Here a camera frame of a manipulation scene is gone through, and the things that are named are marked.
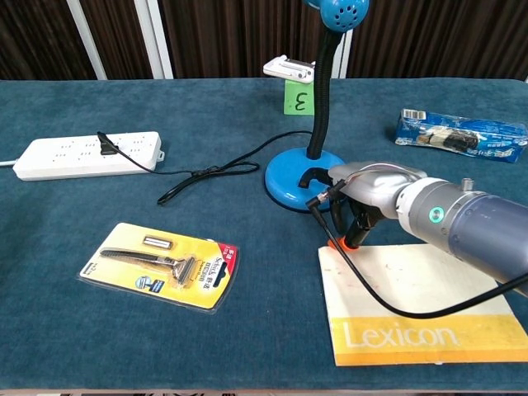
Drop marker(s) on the white and yellow Lexicon booklet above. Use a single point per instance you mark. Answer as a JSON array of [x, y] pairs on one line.
[[412, 297]]

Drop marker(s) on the razor in yellow blister pack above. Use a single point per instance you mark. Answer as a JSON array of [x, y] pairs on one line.
[[161, 266]]

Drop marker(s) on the blue plastic wrapped package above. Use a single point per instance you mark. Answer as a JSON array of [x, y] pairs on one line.
[[458, 134]]

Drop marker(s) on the blue velvet table cloth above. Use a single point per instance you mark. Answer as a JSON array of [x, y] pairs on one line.
[[264, 247]]

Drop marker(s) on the white power strip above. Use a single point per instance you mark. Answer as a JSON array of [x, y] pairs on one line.
[[86, 154]]

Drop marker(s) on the white phone holder clip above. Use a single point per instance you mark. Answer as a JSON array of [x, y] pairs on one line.
[[288, 68]]

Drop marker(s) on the blue gooseneck desk lamp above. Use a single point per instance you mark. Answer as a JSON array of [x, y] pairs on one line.
[[288, 189]]

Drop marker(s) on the green number card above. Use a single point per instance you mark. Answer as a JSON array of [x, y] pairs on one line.
[[299, 99]]

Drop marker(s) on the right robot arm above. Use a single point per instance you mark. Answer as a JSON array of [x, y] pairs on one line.
[[462, 214]]

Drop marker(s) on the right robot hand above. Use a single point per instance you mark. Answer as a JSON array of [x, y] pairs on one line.
[[371, 189]]

